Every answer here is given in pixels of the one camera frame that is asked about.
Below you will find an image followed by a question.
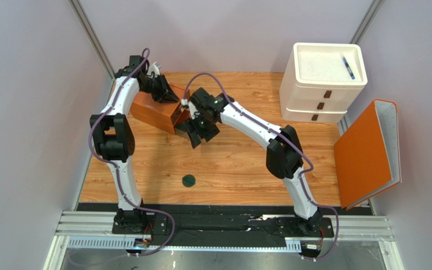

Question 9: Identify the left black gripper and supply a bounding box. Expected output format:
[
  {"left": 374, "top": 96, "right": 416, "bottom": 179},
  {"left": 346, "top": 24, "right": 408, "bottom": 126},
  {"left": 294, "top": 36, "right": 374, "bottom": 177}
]
[{"left": 142, "top": 74, "right": 181, "bottom": 105}]

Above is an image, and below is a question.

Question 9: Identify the orange drawer box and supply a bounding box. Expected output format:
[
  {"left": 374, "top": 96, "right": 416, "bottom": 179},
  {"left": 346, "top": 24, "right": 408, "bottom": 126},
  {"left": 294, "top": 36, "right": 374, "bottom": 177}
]
[{"left": 130, "top": 91, "right": 190, "bottom": 134}]

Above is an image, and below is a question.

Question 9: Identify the green round compact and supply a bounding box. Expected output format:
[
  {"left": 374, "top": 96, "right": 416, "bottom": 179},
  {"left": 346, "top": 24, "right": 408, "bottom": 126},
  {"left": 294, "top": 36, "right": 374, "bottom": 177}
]
[{"left": 182, "top": 174, "right": 196, "bottom": 187}]

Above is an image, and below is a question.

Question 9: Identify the clear bottom drawer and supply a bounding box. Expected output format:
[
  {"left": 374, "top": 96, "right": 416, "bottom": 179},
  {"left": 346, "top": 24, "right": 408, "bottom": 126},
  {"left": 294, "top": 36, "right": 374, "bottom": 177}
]
[{"left": 174, "top": 123, "right": 189, "bottom": 140}]

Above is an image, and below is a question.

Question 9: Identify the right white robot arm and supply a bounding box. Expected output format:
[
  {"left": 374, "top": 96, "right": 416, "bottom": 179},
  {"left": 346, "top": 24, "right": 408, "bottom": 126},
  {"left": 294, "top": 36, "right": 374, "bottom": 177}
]
[{"left": 181, "top": 88, "right": 322, "bottom": 234}]

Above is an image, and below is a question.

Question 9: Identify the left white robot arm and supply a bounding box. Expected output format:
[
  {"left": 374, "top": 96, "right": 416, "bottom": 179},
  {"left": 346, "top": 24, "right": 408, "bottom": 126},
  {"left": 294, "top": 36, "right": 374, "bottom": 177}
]
[{"left": 89, "top": 55, "right": 179, "bottom": 231}]

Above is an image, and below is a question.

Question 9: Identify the white three-drawer cabinet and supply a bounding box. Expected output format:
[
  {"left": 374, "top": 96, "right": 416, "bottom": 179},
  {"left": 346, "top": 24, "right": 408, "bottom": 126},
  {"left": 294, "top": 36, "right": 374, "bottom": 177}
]
[{"left": 279, "top": 42, "right": 368, "bottom": 123}]

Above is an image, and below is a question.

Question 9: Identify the blue pen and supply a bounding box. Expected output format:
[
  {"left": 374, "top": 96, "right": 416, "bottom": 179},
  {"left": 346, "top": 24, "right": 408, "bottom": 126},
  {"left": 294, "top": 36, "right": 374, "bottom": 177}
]
[{"left": 341, "top": 55, "right": 356, "bottom": 80}]

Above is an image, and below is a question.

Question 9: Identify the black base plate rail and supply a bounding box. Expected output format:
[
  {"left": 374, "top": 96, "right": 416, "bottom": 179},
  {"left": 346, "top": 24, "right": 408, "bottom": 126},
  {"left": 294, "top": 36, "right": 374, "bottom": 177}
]
[{"left": 111, "top": 213, "right": 335, "bottom": 239}]

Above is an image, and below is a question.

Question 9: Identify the orange ring binder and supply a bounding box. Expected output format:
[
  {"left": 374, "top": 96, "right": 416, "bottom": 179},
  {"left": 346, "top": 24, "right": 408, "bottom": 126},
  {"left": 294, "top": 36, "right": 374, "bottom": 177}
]
[{"left": 334, "top": 99, "right": 402, "bottom": 210}]

